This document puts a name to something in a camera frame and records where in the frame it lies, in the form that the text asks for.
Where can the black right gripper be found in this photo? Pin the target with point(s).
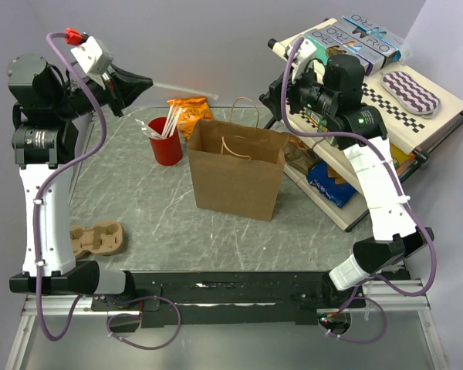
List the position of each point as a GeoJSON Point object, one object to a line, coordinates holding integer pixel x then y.
{"type": "Point", "coordinates": [273, 100]}

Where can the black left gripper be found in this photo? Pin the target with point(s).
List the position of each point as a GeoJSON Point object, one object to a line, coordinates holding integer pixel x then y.
{"type": "Point", "coordinates": [126, 87]}

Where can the white paper-wrapped straw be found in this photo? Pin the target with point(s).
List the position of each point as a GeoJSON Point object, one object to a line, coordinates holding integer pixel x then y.
{"type": "Point", "coordinates": [169, 122]}
{"type": "Point", "coordinates": [178, 112]}
{"type": "Point", "coordinates": [184, 89]}

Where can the brown paper bag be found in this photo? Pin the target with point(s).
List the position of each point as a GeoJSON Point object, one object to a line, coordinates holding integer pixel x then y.
{"type": "Point", "coordinates": [236, 169]}

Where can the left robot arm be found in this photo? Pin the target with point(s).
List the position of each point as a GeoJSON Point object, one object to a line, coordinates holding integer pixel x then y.
{"type": "Point", "coordinates": [44, 145]}

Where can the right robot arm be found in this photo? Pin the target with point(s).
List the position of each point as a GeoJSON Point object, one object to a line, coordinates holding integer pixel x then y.
{"type": "Point", "coordinates": [361, 136]}

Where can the green yellow juice box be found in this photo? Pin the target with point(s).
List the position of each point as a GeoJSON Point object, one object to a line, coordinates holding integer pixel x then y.
{"type": "Point", "coordinates": [317, 119]}
{"type": "Point", "coordinates": [401, 158]}

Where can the brown snack bag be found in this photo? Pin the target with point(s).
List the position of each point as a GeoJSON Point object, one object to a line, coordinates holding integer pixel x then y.
{"type": "Point", "coordinates": [300, 156]}

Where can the cream two-tier display shelf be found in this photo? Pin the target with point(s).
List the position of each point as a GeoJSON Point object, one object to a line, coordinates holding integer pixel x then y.
{"type": "Point", "coordinates": [413, 135]}

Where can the orange chip bag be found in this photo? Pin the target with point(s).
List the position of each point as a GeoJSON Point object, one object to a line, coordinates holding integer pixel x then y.
{"type": "Point", "coordinates": [192, 110]}

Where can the teal cookie box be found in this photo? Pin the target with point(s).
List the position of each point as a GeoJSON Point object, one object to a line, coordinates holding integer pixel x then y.
{"type": "Point", "coordinates": [326, 46]}

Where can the red plastic cup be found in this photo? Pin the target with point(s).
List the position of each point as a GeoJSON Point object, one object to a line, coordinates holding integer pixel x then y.
{"type": "Point", "coordinates": [167, 152]}

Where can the blue snack packet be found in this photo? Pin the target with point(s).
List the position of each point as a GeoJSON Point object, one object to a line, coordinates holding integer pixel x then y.
{"type": "Point", "coordinates": [330, 184]}

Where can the purple cookie box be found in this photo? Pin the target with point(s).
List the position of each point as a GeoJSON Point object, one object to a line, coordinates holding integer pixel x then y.
{"type": "Point", "coordinates": [374, 59]}

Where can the blue cookie box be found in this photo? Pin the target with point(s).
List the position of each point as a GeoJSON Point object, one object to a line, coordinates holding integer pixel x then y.
{"type": "Point", "coordinates": [377, 36]}

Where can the purple wavy sleep mask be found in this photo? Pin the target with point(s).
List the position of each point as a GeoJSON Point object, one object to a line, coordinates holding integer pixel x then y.
{"type": "Point", "coordinates": [413, 97]}

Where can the brown cardboard cup carrier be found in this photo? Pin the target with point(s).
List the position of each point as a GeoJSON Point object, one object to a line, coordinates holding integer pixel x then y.
{"type": "Point", "coordinates": [105, 238]}

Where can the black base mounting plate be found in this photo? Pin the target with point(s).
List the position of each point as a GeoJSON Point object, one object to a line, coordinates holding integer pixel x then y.
{"type": "Point", "coordinates": [229, 297]}

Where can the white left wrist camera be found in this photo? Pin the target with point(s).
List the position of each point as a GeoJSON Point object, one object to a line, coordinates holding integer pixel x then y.
{"type": "Point", "coordinates": [92, 55]}

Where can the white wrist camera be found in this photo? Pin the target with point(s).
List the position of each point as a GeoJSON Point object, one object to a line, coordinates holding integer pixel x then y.
{"type": "Point", "coordinates": [303, 58]}
{"type": "Point", "coordinates": [92, 55]}

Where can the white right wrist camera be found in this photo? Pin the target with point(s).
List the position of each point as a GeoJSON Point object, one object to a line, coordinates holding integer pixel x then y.
{"type": "Point", "coordinates": [303, 58]}

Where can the aluminium rail frame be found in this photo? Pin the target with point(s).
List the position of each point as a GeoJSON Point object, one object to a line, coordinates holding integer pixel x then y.
{"type": "Point", "coordinates": [389, 334]}

